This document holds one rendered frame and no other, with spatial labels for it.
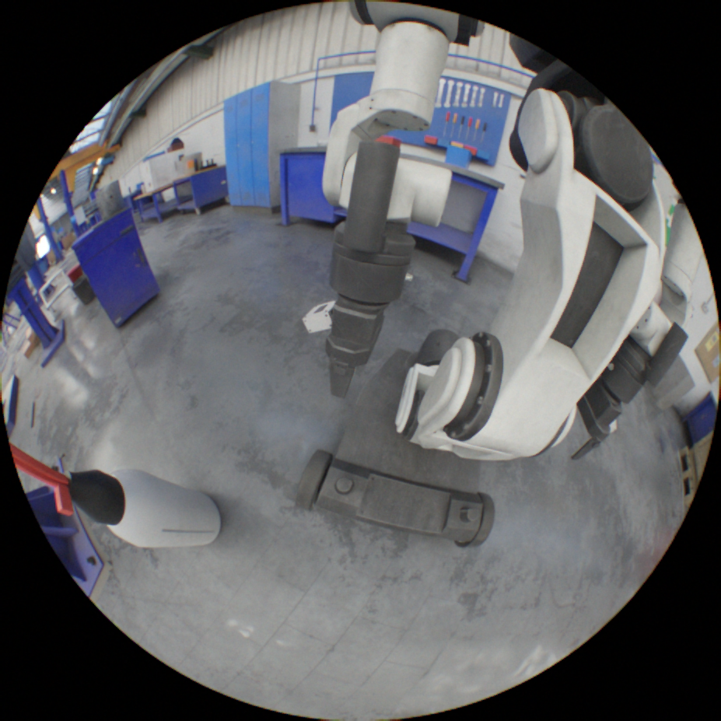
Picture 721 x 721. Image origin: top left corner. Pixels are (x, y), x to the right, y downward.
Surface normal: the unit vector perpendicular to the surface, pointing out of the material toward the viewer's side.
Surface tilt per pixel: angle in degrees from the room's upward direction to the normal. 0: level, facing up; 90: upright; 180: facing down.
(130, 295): 90
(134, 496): 56
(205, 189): 90
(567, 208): 68
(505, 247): 90
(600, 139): 90
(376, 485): 0
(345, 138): 78
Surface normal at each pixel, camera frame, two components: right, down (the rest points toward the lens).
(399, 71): -0.32, 0.58
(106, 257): 0.88, 0.43
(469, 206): -0.47, 0.66
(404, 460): 0.10, -0.62
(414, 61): 0.01, 0.65
